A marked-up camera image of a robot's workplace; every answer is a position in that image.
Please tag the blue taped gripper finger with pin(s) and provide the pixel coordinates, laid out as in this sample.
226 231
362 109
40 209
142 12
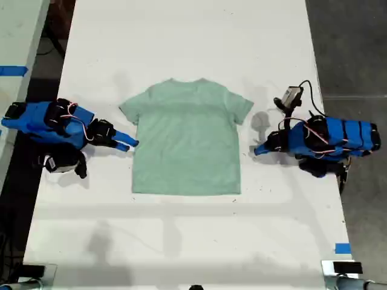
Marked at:
266 145
119 145
262 151
127 138

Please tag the pale green T-shirt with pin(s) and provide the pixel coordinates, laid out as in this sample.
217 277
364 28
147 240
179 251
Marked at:
187 139

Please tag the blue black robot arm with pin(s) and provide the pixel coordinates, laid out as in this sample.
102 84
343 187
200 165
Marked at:
332 139
36 122

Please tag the long blue tape strip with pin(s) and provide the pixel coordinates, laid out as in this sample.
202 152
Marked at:
13 71

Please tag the short blue tape strip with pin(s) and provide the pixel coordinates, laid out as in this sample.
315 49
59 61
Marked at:
343 248

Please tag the white side table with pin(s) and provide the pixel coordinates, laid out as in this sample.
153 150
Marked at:
18 36

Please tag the metal clamp plate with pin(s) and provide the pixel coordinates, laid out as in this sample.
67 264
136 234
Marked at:
50 273
327 272

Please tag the small black box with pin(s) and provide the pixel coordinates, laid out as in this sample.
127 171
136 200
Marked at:
33 270
347 267

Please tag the black round object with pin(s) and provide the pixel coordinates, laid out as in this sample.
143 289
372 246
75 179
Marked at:
196 287

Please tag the black camera stalk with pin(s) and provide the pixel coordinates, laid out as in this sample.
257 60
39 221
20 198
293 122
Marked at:
289 111
81 167

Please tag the grey black camera box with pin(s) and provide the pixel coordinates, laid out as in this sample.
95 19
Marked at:
291 94

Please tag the black camera box white label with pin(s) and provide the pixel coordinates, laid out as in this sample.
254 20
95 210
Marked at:
57 163

